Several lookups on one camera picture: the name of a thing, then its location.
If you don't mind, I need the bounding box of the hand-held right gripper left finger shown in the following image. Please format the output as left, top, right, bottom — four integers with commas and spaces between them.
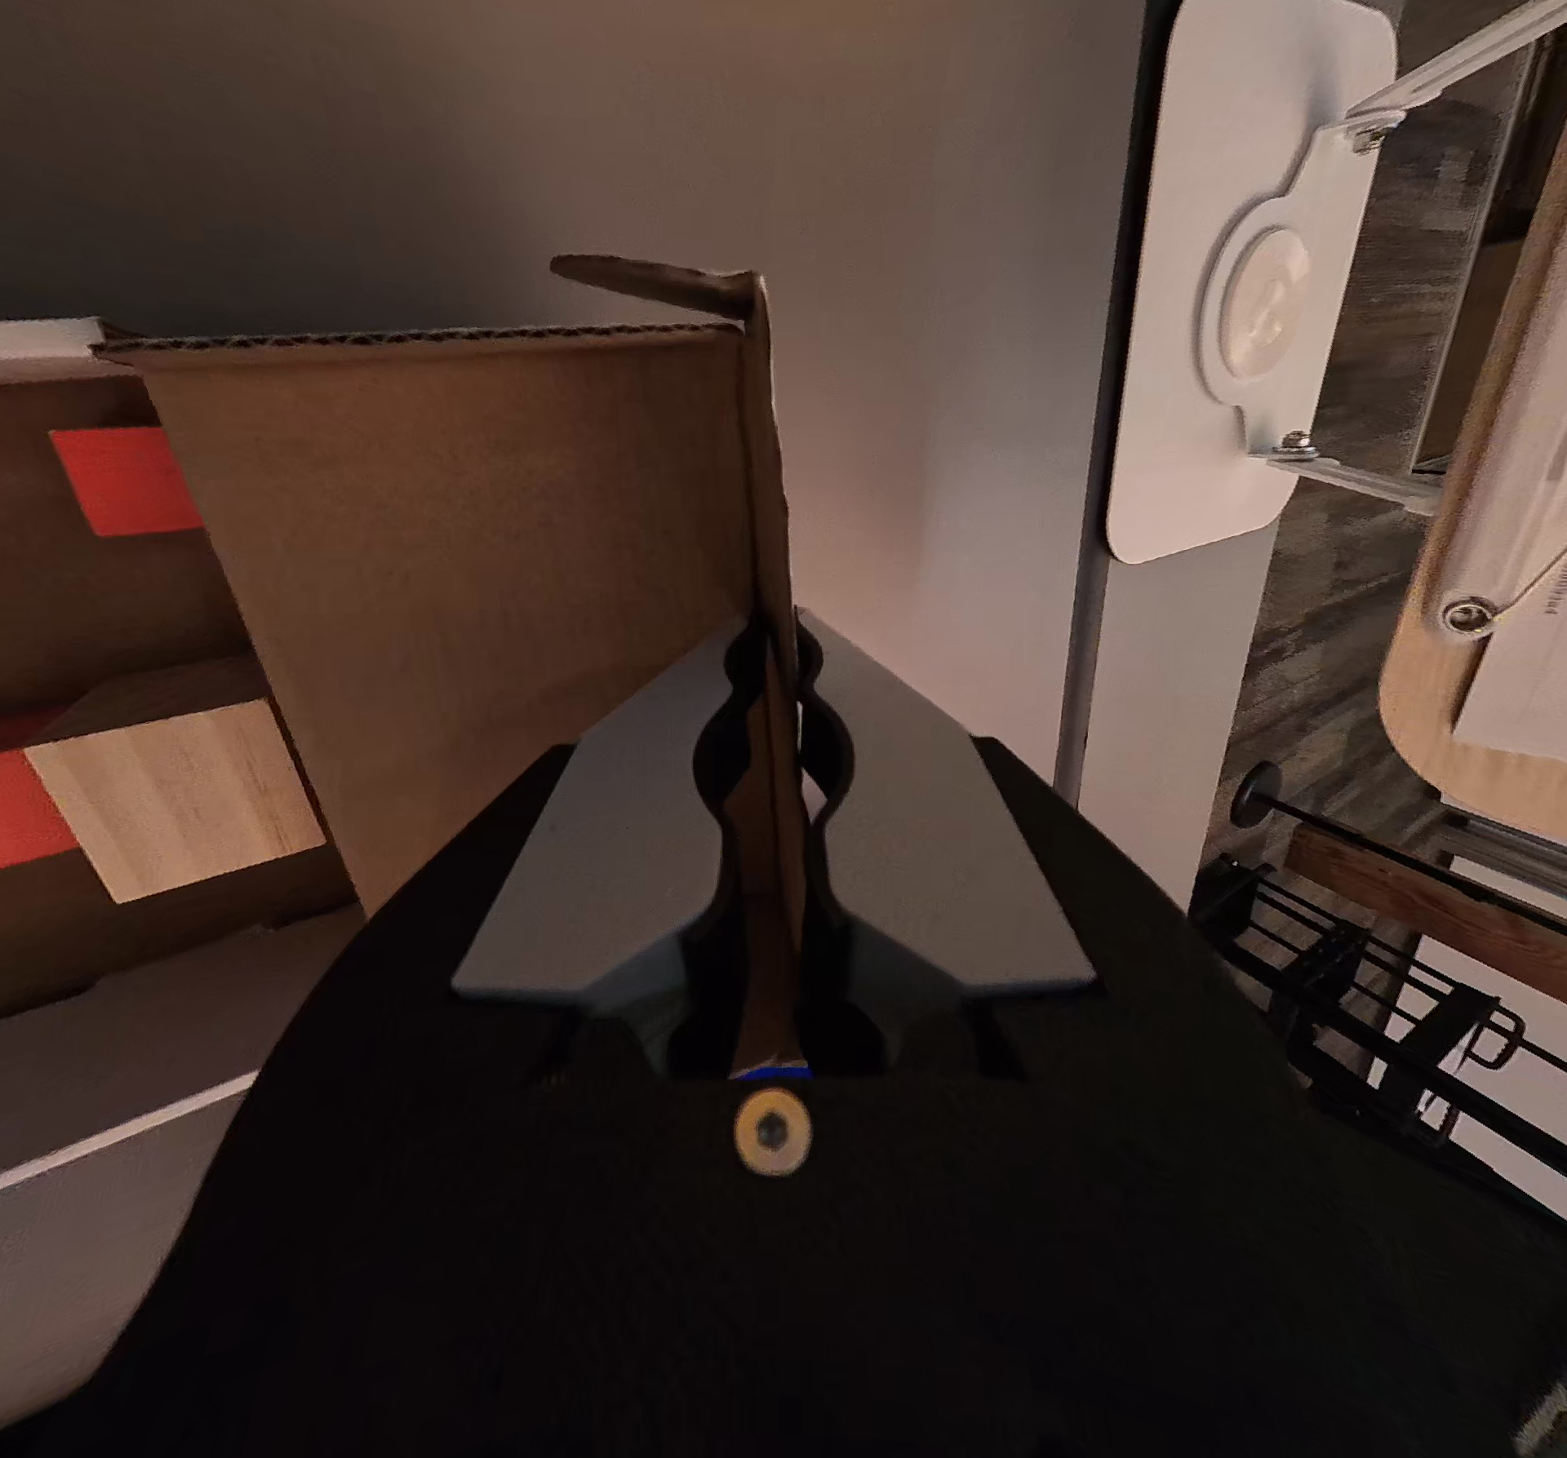
452, 619, 772, 1014

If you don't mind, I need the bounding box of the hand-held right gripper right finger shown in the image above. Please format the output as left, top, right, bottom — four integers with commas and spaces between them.
796, 607, 1102, 1005

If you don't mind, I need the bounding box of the white cardboard box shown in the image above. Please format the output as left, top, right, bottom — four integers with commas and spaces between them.
0, 254, 821, 1189

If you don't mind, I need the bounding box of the plain wooden cube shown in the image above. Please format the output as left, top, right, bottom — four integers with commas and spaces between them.
23, 657, 330, 906

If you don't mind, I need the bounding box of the red wooden cube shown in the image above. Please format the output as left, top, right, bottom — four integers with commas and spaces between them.
0, 747, 78, 871
49, 427, 206, 537

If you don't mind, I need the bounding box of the brown wooden board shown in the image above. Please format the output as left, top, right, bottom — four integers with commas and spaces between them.
1287, 826, 1567, 971

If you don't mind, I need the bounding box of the printed paper sheet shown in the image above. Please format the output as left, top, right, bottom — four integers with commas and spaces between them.
1451, 546, 1567, 755

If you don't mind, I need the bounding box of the black wire rack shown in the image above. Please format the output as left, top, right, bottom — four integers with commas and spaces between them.
1195, 764, 1567, 1220

